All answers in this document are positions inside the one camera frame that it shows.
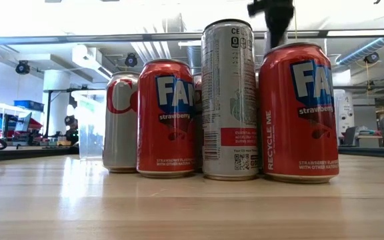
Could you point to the grey overhead beam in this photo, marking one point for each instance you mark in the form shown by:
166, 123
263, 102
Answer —
78, 37

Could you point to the white cylindrical machine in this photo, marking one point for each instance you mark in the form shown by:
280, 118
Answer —
343, 110

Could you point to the black ceiling-hung camera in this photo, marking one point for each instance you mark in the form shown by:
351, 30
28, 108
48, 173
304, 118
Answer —
371, 57
22, 67
131, 60

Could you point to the black workstation frame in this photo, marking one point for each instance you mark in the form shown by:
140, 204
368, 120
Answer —
48, 113

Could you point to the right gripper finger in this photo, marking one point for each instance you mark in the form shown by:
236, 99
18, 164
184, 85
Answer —
257, 8
278, 20

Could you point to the clear plastic bin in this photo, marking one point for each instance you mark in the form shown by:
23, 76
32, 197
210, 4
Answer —
90, 133

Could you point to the silver diet cola can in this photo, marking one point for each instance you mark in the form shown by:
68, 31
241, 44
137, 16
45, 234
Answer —
198, 96
120, 133

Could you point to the silver round air duct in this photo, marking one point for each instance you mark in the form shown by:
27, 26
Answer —
194, 60

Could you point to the blue ceiling pipe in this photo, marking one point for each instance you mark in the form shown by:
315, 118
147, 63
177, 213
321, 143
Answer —
365, 49

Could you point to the grey monitor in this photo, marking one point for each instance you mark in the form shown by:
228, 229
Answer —
23, 122

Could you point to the red strawberry soda can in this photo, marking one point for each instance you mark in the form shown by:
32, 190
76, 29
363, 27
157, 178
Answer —
165, 140
295, 133

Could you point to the blue storage tub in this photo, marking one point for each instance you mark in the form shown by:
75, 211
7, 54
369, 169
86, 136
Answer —
28, 106

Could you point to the tall silver energy drink can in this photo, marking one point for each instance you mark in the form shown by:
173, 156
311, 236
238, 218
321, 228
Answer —
228, 100

